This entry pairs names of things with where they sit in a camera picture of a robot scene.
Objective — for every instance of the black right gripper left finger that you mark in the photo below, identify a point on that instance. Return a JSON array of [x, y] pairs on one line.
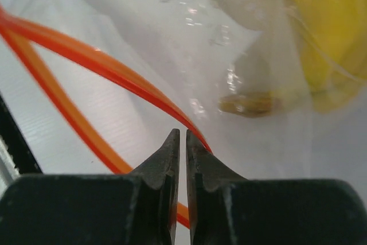
[[135, 208]]

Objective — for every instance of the yellow fake banana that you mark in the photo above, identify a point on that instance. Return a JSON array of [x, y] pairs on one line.
[[315, 50]]

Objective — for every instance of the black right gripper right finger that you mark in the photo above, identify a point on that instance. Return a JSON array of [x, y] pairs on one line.
[[226, 208]]

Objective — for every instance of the clear zip top bag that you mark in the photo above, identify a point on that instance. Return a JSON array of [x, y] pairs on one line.
[[190, 50]]

